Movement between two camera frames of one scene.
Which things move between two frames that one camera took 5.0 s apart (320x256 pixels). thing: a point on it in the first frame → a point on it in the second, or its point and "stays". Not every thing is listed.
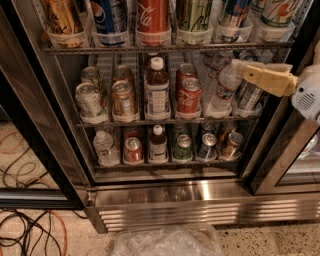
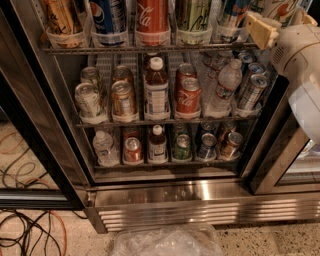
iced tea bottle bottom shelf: (158, 145) stays
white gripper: (307, 95) → (297, 50)
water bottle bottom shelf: (103, 144) stays
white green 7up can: (278, 12) stays
